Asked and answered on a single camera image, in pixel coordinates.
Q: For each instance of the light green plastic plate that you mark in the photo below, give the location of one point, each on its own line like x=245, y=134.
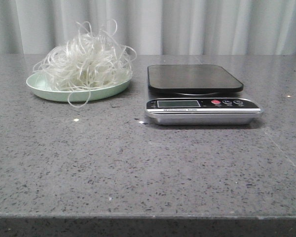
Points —
x=39, y=86

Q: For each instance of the silver black kitchen scale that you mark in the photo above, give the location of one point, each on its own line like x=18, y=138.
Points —
x=197, y=95

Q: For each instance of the white pleated curtain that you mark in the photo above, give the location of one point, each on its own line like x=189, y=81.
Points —
x=171, y=27

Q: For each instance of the white vermicelli noodle bundle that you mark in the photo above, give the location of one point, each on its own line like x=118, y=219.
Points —
x=88, y=61

